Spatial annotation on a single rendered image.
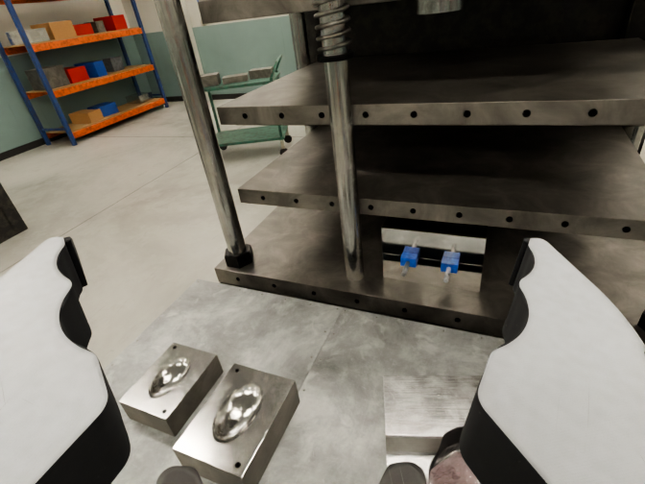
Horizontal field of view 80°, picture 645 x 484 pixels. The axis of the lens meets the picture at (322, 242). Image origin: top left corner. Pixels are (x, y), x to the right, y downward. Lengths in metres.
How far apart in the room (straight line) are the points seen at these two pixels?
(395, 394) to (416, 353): 0.22
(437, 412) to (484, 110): 0.61
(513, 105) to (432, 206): 0.29
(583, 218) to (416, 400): 0.56
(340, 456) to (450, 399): 0.23
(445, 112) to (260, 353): 0.71
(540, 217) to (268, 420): 0.74
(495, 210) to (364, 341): 0.45
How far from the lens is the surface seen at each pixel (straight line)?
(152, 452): 0.93
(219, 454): 0.79
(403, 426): 0.71
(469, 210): 1.03
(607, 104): 0.95
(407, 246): 1.10
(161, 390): 0.96
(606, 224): 1.05
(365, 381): 0.90
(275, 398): 0.82
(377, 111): 0.97
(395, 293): 1.13
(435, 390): 0.76
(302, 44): 1.70
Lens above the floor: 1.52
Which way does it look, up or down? 32 degrees down
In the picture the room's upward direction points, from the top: 8 degrees counter-clockwise
